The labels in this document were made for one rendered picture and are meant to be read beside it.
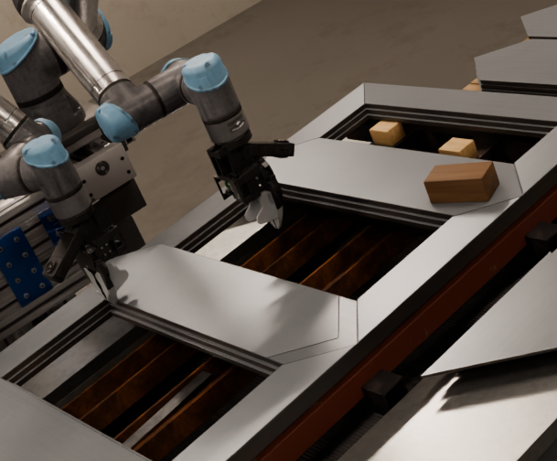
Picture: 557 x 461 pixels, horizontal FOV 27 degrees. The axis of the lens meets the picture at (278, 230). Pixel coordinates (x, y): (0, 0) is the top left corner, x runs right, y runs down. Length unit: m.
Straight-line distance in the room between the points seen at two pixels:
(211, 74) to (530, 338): 0.70
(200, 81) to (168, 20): 4.56
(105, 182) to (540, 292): 1.11
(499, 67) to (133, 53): 4.08
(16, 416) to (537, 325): 0.92
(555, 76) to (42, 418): 1.26
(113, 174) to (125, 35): 3.86
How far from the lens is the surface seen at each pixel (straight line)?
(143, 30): 6.51
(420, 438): 1.79
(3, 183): 2.21
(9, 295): 2.75
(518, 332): 1.86
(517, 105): 2.43
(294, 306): 2.02
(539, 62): 2.59
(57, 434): 2.01
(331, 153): 2.51
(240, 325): 2.03
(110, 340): 2.54
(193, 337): 2.09
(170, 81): 2.11
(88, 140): 2.72
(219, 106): 2.04
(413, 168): 2.31
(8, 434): 2.08
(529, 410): 1.77
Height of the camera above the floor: 1.87
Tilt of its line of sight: 27 degrees down
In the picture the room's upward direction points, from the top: 23 degrees counter-clockwise
